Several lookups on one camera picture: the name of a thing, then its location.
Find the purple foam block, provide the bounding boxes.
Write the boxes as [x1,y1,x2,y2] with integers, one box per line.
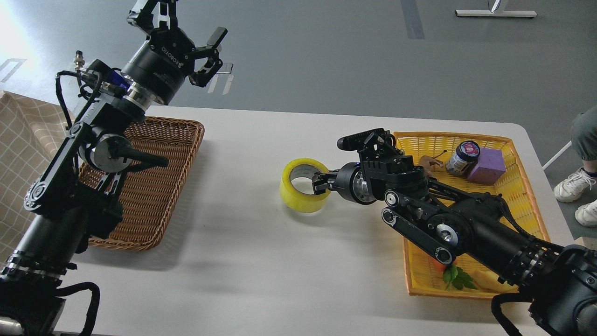
[466,147,506,185]

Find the brown wicker basket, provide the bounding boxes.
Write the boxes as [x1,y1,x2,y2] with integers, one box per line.
[88,116,205,252]

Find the person's white shoe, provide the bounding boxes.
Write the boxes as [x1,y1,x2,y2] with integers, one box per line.
[554,168,596,203]

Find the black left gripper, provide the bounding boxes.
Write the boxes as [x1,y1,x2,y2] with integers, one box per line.
[122,0,228,105]

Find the orange toy carrot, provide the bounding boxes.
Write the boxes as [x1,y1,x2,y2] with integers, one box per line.
[431,259,478,291]

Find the small dark jar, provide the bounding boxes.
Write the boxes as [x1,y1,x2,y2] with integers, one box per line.
[445,140,480,177]

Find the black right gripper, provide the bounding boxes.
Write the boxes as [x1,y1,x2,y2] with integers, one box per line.
[312,162,376,205]

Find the yellow tape roll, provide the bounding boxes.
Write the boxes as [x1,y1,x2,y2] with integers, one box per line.
[278,159,331,213]

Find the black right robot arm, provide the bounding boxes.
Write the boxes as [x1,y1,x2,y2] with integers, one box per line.
[312,128,596,336]

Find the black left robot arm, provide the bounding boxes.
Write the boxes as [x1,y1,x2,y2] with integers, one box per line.
[1,0,228,336]

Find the brown toy animal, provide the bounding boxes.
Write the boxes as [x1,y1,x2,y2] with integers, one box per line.
[417,150,446,179]

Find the beige checkered cloth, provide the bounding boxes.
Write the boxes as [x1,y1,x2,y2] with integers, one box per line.
[0,91,66,266]

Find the white metal stand base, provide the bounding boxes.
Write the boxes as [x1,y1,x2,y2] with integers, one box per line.
[455,9,538,19]

